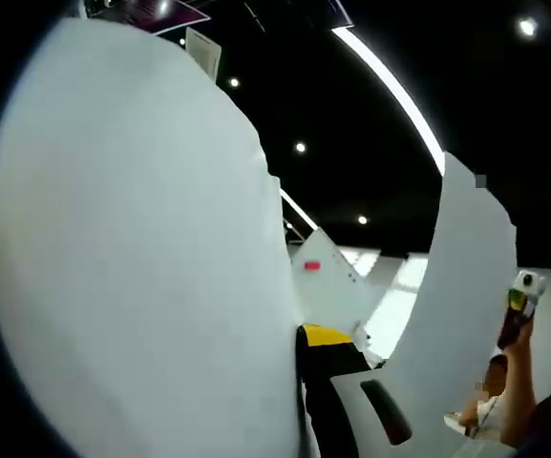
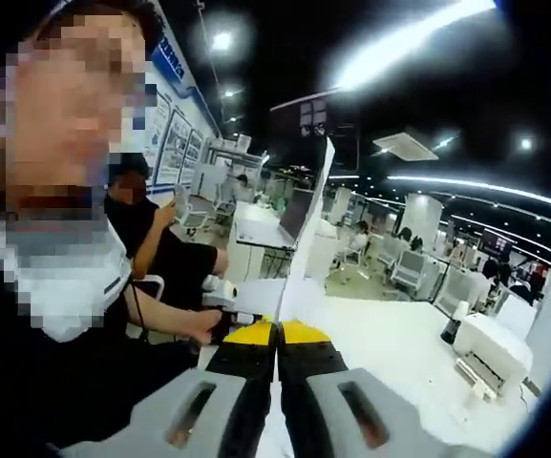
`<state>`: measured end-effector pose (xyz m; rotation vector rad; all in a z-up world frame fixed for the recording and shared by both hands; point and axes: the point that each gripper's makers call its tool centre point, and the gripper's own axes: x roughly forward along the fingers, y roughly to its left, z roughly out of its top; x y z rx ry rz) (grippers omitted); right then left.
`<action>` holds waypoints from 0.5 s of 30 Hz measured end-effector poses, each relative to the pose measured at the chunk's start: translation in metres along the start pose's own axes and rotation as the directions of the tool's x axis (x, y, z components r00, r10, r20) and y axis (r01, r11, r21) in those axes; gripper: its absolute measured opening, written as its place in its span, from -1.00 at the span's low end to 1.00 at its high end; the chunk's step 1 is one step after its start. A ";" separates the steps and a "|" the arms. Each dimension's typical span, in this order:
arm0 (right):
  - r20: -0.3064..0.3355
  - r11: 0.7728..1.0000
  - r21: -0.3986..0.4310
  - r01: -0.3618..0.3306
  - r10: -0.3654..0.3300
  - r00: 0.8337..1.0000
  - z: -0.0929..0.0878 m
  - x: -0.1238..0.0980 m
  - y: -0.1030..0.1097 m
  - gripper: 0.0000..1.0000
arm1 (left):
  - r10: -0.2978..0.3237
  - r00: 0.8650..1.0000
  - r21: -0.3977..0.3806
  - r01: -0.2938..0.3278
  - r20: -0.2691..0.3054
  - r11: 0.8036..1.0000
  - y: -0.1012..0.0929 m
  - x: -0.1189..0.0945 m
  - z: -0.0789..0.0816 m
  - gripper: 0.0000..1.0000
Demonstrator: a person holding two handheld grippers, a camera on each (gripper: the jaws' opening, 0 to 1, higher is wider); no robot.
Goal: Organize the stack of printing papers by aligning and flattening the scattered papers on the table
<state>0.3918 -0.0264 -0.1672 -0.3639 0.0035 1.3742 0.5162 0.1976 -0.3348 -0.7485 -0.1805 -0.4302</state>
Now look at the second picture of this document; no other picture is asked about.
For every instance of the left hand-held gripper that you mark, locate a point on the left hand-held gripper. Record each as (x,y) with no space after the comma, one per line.
(225,288)

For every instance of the person's left hand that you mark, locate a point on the person's left hand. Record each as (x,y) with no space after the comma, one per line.
(201,329)

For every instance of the blue wall banner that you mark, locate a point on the blue wall banner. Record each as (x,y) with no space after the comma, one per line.
(172,62)

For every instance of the white printer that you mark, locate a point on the white printer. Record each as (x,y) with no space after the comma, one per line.
(494,343)

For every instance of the white storage shelf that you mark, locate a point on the white storage shelf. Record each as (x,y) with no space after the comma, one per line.
(237,148)

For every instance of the round ceiling spotlight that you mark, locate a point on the round ceiling spotlight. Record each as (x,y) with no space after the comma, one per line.
(525,143)
(447,140)
(221,40)
(229,93)

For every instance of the white mesh office chair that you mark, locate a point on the white mesh office chair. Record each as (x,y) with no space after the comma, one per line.
(409,267)

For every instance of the white office desk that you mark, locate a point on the white office desk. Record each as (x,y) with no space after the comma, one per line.
(256,229)

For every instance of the wide ceiling light bar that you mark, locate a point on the wide ceiling light bar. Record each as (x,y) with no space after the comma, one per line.
(409,45)

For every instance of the ceiling air conditioner unit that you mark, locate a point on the ceiling air conditioner unit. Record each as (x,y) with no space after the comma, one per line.
(406,145)

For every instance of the white table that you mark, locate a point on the white table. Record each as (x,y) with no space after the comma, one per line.
(389,343)

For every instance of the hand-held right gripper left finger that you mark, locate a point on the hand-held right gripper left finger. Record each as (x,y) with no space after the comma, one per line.
(237,381)

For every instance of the white chest-worn device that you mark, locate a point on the white chest-worn device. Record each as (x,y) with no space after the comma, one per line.
(89,312)

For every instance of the dark computer monitor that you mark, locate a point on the dark computer monitor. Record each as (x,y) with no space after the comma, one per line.
(296,217)

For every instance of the large dark hanging screen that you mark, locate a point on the large dark hanging screen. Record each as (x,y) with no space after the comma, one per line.
(327,117)

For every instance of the framed wall poster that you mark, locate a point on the framed wall poster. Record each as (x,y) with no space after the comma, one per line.
(175,143)

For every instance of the curved ceiling light strip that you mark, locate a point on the curved ceiling light strip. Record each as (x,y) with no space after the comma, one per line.
(485,188)

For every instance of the white square pillar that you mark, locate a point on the white square pillar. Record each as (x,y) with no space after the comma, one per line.
(421,219)

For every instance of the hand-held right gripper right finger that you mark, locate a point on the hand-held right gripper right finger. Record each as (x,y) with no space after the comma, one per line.
(313,381)

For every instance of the small hanging screen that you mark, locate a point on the small hanging screen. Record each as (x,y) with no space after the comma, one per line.
(497,243)

